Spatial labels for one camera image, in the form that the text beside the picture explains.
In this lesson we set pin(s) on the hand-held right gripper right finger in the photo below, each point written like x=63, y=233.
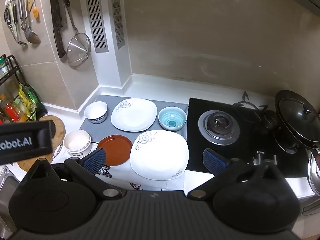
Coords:
x=212, y=161

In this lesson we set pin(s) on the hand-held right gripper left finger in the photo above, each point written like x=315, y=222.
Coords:
x=96, y=158

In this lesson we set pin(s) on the brown round plate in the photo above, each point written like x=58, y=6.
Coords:
x=117, y=148

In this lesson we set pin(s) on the white bowl with label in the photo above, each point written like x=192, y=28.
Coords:
x=77, y=143

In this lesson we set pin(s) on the white bowl with blue rim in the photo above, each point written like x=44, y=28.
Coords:
x=95, y=111

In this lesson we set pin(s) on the white square flower plate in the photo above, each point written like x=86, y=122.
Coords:
x=134, y=115
x=159, y=155

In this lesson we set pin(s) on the black gas stove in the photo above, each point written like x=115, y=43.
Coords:
x=195, y=155

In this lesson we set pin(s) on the red capped bottle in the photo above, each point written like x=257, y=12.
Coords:
x=11, y=112

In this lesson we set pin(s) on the wooden cutting board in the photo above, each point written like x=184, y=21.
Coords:
x=56, y=127

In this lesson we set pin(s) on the yellow green packets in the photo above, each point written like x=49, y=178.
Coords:
x=26, y=100

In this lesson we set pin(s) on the stainless steel sink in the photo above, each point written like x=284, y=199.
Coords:
x=6, y=187

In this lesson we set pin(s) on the blue spiral bowl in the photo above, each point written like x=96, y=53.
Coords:
x=172, y=118

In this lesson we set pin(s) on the grey mat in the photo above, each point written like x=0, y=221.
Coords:
x=152, y=136

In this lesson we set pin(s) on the black pan support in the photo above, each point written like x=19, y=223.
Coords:
x=250, y=105

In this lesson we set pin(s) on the green capped bottle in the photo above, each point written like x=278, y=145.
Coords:
x=2, y=66

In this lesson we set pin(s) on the black wok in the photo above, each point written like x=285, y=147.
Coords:
x=295, y=140

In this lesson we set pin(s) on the glass wok lid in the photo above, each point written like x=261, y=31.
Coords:
x=297, y=112

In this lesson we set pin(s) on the stainless steel pot lid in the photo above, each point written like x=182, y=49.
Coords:
x=315, y=172

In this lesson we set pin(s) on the metal ladle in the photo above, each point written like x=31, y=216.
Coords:
x=32, y=36

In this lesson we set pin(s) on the metal mesh strainer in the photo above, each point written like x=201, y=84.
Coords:
x=78, y=48

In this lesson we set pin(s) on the metal spoon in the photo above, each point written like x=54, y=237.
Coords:
x=21, y=25

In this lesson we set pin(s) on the dark cleaver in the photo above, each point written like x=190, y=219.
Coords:
x=57, y=25

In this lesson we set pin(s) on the orange silicone brush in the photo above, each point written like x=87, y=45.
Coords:
x=36, y=11

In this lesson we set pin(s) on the grey vent grille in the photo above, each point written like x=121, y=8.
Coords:
x=97, y=22

